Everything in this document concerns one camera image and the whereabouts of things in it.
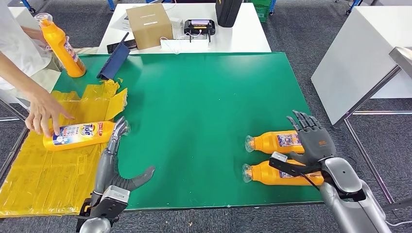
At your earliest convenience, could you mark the green table mat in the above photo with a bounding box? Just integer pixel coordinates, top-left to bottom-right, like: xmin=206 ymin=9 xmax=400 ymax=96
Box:
xmin=51 ymin=52 xmax=326 ymax=211

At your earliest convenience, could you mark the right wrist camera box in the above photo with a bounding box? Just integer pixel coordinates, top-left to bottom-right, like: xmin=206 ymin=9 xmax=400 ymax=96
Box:
xmin=269 ymin=152 xmax=324 ymax=178

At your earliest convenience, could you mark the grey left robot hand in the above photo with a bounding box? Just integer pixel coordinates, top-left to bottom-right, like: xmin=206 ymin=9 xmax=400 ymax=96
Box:
xmin=92 ymin=116 xmax=156 ymax=195

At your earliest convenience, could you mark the printed paper sheet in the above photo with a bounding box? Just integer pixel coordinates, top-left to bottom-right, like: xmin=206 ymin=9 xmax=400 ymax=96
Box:
xmin=112 ymin=14 xmax=129 ymax=32

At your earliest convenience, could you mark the black phone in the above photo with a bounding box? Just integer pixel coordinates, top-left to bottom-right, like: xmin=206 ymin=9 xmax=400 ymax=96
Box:
xmin=106 ymin=39 xmax=138 ymax=54

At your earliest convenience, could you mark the dark blue folder stand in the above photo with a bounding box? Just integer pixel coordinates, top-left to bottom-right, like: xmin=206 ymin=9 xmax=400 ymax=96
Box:
xmin=96 ymin=32 xmax=131 ymax=81

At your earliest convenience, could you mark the large white tabletop panel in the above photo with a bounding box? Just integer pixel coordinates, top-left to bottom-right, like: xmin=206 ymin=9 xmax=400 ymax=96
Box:
xmin=310 ymin=6 xmax=412 ymax=128

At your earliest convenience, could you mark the orange detergent bottle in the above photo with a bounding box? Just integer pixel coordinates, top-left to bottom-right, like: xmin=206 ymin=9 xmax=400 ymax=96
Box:
xmin=42 ymin=119 xmax=132 ymax=152
xmin=241 ymin=160 xmax=325 ymax=186
xmin=244 ymin=130 xmax=306 ymax=155
xmin=34 ymin=13 xmax=87 ymax=79

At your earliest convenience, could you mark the steel frame table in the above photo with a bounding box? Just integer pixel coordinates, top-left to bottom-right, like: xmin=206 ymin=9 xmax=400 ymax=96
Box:
xmin=343 ymin=47 xmax=412 ymax=213

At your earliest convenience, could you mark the black handheld controller with screen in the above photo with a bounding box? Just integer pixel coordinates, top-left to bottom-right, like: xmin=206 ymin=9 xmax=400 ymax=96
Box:
xmin=183 ymin=19 xmax=217 ymax=43

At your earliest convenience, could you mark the person's right hand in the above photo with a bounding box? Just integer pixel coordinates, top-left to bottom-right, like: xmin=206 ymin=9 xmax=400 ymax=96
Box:
xmin=25 ymin=91 xmax=75 ymax=138

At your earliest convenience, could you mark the white floor cable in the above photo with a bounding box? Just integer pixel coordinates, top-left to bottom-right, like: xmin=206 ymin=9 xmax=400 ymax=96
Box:
xmin=384 ymin=218 xmax=412 ymax=227

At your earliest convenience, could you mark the person's left hand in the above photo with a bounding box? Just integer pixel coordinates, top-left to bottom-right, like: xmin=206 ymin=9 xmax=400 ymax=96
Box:
xmin=30 ymin=27 xmax=54 ymax=52

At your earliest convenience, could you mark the yellow taped cardboard sheet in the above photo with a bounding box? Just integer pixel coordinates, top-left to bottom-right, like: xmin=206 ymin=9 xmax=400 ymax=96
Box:
xmin=0 ymin=79 xmax=128 ymax=218

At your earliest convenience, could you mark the brown cardboard box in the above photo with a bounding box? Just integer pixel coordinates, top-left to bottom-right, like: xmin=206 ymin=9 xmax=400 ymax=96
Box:
xmin=125 ymin=3 xmax=174 ymax=50

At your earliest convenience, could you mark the white table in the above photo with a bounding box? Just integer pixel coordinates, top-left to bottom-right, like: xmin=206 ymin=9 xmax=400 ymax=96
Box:
xmin=96 ymin=3 xmax=273 ymax=55

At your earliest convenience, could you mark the black hard case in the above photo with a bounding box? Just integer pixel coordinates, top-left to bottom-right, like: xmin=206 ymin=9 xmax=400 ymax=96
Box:
xmin=215 ymin=0 xmax=243 ymax=29

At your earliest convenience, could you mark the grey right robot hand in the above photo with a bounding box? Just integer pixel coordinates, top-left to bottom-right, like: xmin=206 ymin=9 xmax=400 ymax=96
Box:
xmin=286 ymin=110 xmax=336 ymax=166

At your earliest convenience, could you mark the person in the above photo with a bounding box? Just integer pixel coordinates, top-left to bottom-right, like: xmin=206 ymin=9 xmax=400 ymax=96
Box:
xmin=0 ymin=0 xmax=76 ymax=139

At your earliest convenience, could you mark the green plastic crate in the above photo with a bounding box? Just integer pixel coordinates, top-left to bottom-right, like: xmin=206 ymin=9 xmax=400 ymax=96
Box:
xmin=244 ymin=0 xmax=273 ymax=23

